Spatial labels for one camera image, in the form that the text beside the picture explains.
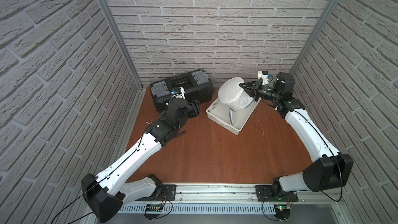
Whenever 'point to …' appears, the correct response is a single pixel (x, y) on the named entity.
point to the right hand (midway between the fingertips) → (241, 84)
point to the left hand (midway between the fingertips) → (198, 100)
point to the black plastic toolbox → (196, 84)
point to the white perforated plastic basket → (219, 112)
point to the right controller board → (282, 211)
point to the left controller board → (153, 210)
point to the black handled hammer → (181, 133)
